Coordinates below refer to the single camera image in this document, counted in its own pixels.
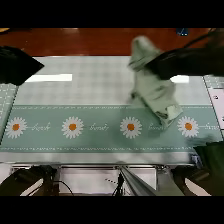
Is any pale green shirt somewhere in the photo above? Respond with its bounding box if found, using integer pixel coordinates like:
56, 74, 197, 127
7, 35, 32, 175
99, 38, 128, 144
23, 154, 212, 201
127, 35, 184, 128

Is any black cable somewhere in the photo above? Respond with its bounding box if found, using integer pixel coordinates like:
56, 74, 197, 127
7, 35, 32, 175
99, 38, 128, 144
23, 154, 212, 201
52, 179, 75, 197
112, 172, 126, 197
181, 30, 216, 50

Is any silver frame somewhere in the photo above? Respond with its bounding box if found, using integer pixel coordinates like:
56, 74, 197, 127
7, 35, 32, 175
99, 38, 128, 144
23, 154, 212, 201
0, 75, 224, 197

